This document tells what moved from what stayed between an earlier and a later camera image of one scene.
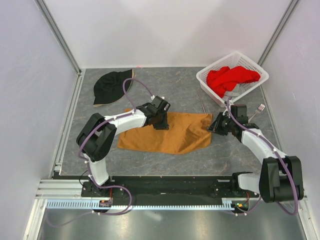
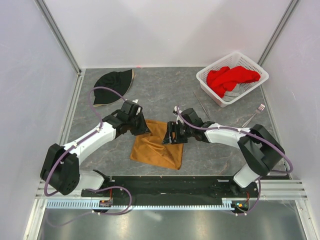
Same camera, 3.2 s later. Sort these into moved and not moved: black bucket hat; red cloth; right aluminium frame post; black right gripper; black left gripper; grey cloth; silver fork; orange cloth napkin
Moved: black left gripper; orange cloth napkin; black right gripper
Not moved: right aluminium frame post; grey cloth; silver fork; black bucket hat; red cloth
